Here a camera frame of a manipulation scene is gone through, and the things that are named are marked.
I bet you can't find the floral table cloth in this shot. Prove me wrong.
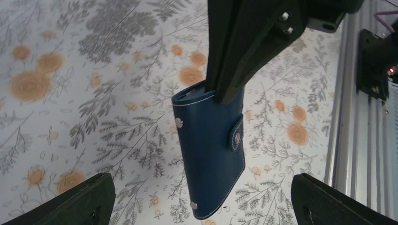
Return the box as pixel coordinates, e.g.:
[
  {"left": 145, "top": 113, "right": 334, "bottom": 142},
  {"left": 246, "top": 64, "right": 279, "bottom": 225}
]
[{"left": 0, "top": 0, "right": 341, "bottom": 225}]

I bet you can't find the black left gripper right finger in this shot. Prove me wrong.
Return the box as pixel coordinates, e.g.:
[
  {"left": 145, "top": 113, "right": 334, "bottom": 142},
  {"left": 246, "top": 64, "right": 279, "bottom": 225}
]
[{"left": 291, "top": 173, "right": 398, "bottom": 225}]

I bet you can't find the blue leather card holder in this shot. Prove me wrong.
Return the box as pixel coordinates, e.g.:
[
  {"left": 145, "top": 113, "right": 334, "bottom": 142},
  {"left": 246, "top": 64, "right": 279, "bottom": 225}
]
[{"left": 171, "top": 81, "right": 245, "bottom": 220}]

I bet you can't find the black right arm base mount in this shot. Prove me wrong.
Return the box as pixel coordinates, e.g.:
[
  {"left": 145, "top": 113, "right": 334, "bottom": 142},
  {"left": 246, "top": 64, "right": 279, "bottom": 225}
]
[{"left": 356, "top": 21, "right": 398, "bottom": 101}]

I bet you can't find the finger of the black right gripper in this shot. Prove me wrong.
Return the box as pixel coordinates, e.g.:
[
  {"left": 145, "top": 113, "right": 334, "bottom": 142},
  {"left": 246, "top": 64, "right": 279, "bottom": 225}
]
[
  {"left": 205, "top": 0, "right": 243, "bottom": 91},
  {"left": 216, "top": 0, "right": 307, "bottom": 104}
]

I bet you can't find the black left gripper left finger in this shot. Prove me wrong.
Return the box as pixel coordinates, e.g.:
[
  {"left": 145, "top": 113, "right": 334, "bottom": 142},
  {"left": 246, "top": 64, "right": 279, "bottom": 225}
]
[{"left": 5, "top": 172, "right": 116, "bottom": 225}]

